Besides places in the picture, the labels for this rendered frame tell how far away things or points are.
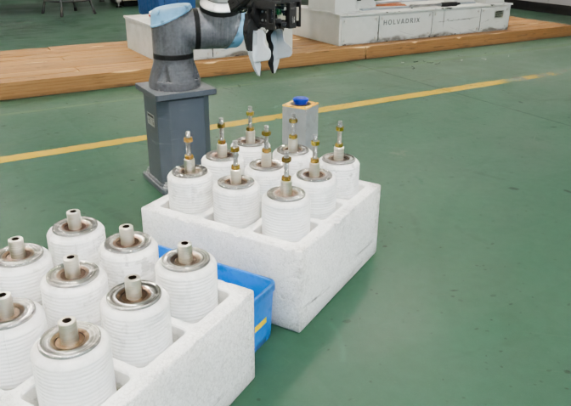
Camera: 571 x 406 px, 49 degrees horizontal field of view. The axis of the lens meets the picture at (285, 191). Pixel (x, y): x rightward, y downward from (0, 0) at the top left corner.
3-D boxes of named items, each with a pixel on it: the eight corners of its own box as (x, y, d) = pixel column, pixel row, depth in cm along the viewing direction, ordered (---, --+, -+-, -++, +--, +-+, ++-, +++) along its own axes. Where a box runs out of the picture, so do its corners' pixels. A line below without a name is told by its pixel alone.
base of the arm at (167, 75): (142, 83, 186) (138, 50, 182) (189, 78, 193) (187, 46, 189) (160, 93, 174) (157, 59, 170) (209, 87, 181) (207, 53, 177)
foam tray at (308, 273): (146, 280, 139) (140, 207, 132) (243, 217, 170) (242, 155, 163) (299, 334, 121) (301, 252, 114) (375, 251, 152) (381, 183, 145)
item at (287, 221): (269, 290, 122) (269, 206, 115) (257, 267, 131) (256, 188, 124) (315, 283, 125) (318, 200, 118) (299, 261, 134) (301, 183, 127)
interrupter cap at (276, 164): (275, 159, 141) (275, 155, 140) (289, 170, 134) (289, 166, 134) (244, 163, 138) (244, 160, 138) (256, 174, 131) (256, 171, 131)
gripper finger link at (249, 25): (245, 51, 122) (250, 4, 120) (240, 50, 123) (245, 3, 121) (263, 52, 125) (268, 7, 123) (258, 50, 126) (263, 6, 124)
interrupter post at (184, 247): (174, 263, 96) (173, 244, 95) (183, 256, 98) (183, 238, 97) (187, 267, 95) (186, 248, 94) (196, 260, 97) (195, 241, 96)
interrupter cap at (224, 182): (234, 194, 122) (234, 190, 121) (209, 183, 127) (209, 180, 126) (262, 183, 127) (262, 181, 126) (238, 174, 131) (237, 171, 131)
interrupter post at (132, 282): (121, 299, 87) (119, 279, 85) (133, 291, 89) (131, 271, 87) (135, 304, 86) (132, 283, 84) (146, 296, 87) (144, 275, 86)
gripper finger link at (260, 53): (262, 79, 122) (268, 31, 119) (244, 74, 126) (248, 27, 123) (274, 79, 124) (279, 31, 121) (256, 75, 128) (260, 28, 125)
